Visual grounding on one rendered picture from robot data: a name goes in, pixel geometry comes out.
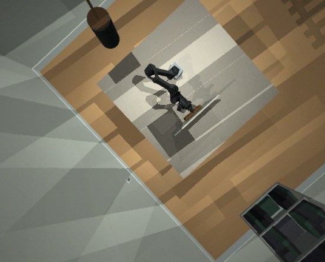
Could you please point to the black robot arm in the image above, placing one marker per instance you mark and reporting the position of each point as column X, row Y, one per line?
column 175, row 95

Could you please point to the brown rectangular picture frame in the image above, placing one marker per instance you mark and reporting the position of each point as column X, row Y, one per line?
column 191, row 114

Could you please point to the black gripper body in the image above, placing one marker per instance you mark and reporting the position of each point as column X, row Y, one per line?
column 184, row 102

